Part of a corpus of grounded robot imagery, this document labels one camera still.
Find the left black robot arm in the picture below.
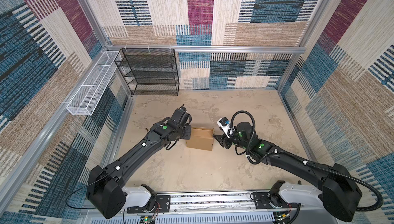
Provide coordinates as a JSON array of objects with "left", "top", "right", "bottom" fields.
[{"left": 86, "top": 106, "right": 192, "bottom": 219}]

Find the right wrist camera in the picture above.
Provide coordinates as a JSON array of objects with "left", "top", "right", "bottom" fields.
[{"left": 217, "top": 117, "right": 235, "bottom": 138}]

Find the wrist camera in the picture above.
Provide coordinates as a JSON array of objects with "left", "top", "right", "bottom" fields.
[
  {"left": 217, "top": 117, "right": 235, "bottom": 138},
  {"left": 179, "top": 104, "right": 187, "bottom": 114}
]

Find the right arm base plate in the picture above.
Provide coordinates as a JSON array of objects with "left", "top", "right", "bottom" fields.
[{"left": 249, "top": 191, "right": 298, "bottom": 210}]

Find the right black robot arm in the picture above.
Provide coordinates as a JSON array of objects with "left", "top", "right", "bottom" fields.
[{"left": 214, "top": 117, "right": 366, "bottom": 222}]

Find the white wire mesh basket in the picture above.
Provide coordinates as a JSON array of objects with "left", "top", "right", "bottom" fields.
[{"left": 67, "top": 51, "right": 119, "bottom": 116}]

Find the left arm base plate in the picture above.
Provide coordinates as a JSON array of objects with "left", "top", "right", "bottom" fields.
[{"left": 126, "top": 195, "right": 171, "bottom": 214}]

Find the brown cardboard box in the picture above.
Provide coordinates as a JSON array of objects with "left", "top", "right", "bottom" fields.
[{"left": 186, "top": 127, "right": 214, "bottom": 151}]

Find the aluminium front rail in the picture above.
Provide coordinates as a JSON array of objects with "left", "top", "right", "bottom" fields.
[{"left": 79, "top": 190, "right": 342, "bottom": 215}]

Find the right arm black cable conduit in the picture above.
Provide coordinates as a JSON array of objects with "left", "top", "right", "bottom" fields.
[{"left": 230, "top": 111, "right": 384, "bottom": 212}]

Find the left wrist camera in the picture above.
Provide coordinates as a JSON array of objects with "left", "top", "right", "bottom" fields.
[{"left": 179, "top": 104, "right": 187, "bottom": 114}]

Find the black wire mesh shelf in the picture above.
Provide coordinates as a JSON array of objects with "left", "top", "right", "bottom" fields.
[{"left": 115, "top": 48, "right": 180, "bottom": 96}]

